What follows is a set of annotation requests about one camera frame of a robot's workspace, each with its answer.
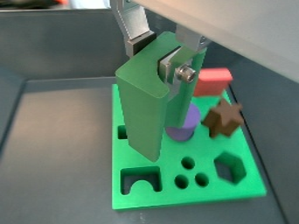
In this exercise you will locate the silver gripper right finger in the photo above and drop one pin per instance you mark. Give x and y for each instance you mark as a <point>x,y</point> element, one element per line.
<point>175,67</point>

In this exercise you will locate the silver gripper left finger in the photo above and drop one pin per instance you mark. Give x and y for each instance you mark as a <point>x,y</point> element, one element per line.
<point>131,19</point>

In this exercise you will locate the green arch block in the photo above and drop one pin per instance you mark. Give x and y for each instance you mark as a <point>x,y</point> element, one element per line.
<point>150,107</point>

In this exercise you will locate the green shape sorter board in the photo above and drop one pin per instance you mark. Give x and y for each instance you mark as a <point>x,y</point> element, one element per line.
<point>202,170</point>

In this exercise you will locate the red rounded block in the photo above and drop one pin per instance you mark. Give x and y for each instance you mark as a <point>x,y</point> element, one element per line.
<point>214,80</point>

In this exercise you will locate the brown star block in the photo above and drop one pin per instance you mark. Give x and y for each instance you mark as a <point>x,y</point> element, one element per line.
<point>223,118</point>

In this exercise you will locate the purple cylinder block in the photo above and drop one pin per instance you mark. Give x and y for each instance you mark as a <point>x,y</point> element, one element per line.
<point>183,134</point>

